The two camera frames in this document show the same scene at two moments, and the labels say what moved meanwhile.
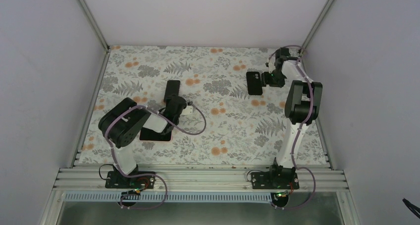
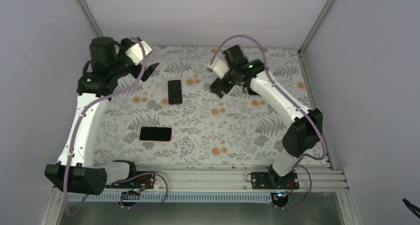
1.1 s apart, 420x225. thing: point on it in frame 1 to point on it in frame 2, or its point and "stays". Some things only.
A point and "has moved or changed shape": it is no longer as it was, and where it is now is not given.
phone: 173,88 has moved or changed shape
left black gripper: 168,99 to 148,71
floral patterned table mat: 207,104 stays
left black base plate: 114,180 stays
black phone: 147,135 stays
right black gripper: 266,81 to 225,88
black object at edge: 408,204 stays
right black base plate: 279,177 stays
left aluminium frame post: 90,18 stays
